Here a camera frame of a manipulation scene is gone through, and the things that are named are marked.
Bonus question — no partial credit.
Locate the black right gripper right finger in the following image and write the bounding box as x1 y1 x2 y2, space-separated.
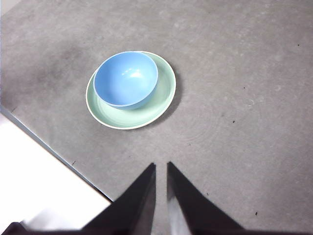
166 161 313 235

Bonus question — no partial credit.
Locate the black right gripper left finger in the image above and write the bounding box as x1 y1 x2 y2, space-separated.
4 162 157 235

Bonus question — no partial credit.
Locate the green round plate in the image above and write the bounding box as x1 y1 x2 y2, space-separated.
85 50 177 130

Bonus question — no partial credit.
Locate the blue ribbed bowl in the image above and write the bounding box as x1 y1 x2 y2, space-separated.
93 51 159 110

